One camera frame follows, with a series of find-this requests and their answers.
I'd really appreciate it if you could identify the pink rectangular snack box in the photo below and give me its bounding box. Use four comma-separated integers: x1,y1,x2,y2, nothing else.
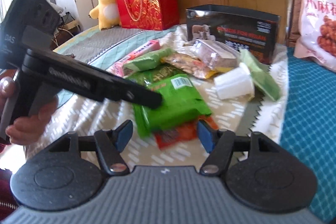
106,40,161,77

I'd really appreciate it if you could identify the white plastic cup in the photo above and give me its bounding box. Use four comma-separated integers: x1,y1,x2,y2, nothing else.
214,63,255,100

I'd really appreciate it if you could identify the patterned patchwork bed sheet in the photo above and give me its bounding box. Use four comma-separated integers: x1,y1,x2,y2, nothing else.
23,24,289,169

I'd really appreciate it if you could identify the yellow peanut snack bag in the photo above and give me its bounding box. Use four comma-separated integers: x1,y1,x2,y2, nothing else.
160,52,234,80

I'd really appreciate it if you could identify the bright green snack bag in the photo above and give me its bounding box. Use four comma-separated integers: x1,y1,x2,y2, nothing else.
127,65,212,138

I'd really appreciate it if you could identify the person's left hand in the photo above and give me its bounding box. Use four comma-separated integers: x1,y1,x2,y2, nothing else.
0,76,59,146

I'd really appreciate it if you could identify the orange red snack bag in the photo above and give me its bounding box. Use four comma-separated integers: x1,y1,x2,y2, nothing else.
154,115,219,149

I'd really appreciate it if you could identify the blue checked cloth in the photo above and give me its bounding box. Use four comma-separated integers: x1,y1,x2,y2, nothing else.
280,48,335,223

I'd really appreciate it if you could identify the pink fried dough snack bag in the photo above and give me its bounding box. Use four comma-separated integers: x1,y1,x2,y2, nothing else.
294,0,335,72

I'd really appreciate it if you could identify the clear cake pack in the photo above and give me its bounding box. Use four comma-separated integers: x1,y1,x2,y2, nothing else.
183,39,240,73

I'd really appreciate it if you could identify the black open cardboard box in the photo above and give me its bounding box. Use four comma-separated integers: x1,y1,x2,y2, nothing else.
186,4,280,65

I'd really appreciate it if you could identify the yellow duck plush toy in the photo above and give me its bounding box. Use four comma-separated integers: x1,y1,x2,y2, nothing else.
89,0,121,31

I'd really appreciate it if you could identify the red gift box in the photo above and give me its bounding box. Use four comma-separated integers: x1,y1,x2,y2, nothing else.
117,0,179,31

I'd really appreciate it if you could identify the light green leaf snack pack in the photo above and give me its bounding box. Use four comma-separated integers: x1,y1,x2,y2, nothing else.
122,48,175,75

